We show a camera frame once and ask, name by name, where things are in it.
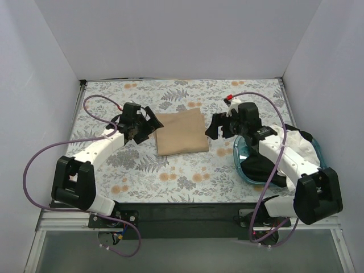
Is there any beige t shirt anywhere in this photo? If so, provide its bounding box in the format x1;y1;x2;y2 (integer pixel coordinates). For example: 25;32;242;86
155;108;209;156

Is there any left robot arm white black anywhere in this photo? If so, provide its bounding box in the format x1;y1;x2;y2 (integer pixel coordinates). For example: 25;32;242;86
51;102;163;228

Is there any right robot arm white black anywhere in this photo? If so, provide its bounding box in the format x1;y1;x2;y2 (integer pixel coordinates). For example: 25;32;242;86
205;100;344;226

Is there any teal plastic basket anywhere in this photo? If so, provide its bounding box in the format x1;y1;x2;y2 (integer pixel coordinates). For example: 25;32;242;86
233;136;328;186

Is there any black t shirt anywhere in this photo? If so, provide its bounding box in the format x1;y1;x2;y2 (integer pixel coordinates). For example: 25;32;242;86
240;123;313;188

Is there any floral patterned table mat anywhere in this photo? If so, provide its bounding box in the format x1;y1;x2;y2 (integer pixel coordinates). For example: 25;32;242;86
67;79;295;202

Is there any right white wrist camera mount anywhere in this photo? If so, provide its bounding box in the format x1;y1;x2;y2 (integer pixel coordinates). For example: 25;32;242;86
224;94;242;117

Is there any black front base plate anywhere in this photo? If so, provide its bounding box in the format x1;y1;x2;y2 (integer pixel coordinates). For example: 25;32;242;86
88;201;288;245

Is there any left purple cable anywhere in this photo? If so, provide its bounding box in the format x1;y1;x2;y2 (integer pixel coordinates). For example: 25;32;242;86
22;94;142;258

